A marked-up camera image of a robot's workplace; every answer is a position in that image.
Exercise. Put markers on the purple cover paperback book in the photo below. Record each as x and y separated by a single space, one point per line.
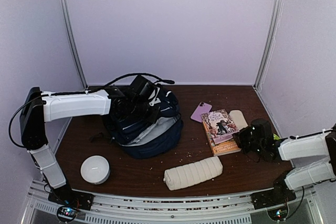
219 126

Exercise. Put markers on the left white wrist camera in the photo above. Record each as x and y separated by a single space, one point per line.
153 96

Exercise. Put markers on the left aluminium frame post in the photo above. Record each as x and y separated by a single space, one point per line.
72 43

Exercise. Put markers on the navy blue student backpack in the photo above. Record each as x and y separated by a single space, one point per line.
141 139

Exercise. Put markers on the green plate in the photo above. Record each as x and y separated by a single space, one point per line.
276 137

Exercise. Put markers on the white ceramic bowl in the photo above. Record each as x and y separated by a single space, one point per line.
95 170

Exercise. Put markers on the beige glasses case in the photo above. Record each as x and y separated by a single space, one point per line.
238 118

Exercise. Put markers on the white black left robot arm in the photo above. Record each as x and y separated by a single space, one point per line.
43 107

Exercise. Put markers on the orange treehouse paperback book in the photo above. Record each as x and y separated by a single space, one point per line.
227 147

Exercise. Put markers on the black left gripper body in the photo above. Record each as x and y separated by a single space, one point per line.
138 110

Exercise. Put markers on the aluminium frame post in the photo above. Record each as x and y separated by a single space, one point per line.
72 43
270 40

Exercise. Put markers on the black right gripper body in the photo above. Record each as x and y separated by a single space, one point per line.
247 143

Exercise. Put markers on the purple smartphone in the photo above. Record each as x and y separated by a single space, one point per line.
202 108

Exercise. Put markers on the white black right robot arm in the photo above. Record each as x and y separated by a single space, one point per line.
322 144

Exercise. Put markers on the white front rail frame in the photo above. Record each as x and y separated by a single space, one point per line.
231 208

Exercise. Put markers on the right aluminium frame post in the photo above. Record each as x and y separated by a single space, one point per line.
270 40

